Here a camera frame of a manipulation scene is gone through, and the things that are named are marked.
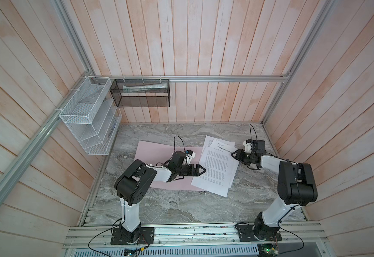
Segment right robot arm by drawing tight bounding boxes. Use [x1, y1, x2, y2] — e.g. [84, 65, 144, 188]
[231, 139, 318, 242]

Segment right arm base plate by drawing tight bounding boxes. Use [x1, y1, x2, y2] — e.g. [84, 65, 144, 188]
[235, 222, 282, 242]

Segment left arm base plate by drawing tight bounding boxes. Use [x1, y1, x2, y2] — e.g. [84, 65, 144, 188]
[110, 227, 155, 245]

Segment aluminium front rail frame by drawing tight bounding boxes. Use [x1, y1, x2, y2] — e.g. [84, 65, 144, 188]
[62, 221, 335, 257]

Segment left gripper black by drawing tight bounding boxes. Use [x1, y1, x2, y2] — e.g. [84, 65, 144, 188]
[176, 164, 206, 177]

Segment lower printed paper sheets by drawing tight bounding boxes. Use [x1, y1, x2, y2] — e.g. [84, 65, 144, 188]
[199, 136, 239, 188]

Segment printed paper sheet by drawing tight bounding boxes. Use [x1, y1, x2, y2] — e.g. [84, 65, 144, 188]
[191, 147, 238, 197]

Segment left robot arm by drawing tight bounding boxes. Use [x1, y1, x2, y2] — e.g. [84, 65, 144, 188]
[114, 150, 206, 243]

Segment white wire mesh file rack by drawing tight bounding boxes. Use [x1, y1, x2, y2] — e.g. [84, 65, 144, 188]
[60, 77, 122, 155]

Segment black mesh wall basket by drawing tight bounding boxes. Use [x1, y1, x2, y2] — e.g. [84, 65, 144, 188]
[110, 78, 171, 108]

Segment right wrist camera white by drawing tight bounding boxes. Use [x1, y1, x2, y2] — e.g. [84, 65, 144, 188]
[243, 139, 254, 154]

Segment paper in black basket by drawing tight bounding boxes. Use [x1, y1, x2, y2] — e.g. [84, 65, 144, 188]
[122, 82, 169, 93]

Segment pink file folder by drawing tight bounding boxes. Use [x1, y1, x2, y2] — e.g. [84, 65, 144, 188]
[134, 141, 205, 191]

